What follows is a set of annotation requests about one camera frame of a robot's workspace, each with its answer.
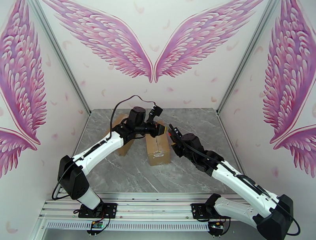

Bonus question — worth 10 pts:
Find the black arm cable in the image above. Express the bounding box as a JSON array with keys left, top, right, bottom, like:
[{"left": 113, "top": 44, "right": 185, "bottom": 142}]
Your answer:
[
  {"left": 176, "top": 137, "right": 301, "bottom": 236},
  {"left": 51, "top": 95, "right": 156, "bottom": 201}
]

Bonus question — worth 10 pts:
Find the wide plain cardboard box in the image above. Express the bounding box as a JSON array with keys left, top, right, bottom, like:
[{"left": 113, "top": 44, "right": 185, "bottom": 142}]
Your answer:
[{"left": 108, "top": 113, "right": 134, "bottom": 156}]

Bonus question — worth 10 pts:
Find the small green circuit board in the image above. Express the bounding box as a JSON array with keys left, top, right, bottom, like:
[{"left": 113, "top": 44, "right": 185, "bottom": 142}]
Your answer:
[
  {"left": 86, "top": 220, "right": 105, "bottom": 235},
  {"left": 208, "top": 221, "right": 226, "bottom": 235}
]

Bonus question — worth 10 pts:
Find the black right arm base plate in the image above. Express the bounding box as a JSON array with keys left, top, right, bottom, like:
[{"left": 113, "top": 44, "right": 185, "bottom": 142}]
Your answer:
[{"left": 191, "top": 203, "right": 231, "bottom": 220}]

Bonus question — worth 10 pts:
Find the white perforated cable tray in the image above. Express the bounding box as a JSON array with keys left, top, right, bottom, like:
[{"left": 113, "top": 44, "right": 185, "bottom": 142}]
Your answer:
[{"left": 45, "top": 221, "right": 211, "bottom": 232}]

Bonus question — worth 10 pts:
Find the aluminium rail base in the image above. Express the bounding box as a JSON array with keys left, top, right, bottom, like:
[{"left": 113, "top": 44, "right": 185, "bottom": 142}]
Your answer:
[{"left": 37, "top": 192, "right": 276, "bottom": 224}]

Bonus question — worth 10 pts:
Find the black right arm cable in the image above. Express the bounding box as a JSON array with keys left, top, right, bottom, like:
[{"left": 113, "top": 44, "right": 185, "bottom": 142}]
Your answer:
[{"left": 176, "top": 137, "right": 301, "bottom": 236}]

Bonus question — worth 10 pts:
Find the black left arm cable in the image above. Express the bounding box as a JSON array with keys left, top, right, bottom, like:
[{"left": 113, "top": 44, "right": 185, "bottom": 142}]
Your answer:
[{"left": 51, "top": 95, "right": 156, "bottom": 201}]

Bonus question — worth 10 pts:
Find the aluminium corner post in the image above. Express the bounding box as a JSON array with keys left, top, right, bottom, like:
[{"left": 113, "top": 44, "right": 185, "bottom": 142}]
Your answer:
[
  {"left": 216, "top": 0, "right": 285, "bottom": 116},
  {"left": 26, "top": 0, "right": 92, "bottom": 116}
]

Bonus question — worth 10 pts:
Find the narrow labelled cardboard box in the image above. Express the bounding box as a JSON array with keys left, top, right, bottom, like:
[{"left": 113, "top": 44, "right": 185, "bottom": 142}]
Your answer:
[{"left": 145, "top": 121, "right": 171, "bottom": 166}]

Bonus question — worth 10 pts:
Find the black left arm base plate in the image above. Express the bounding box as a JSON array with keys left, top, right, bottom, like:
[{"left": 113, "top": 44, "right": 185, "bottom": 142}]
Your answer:
[{"left": 78, "top": 202, "right": 118, "bottom": 219}]

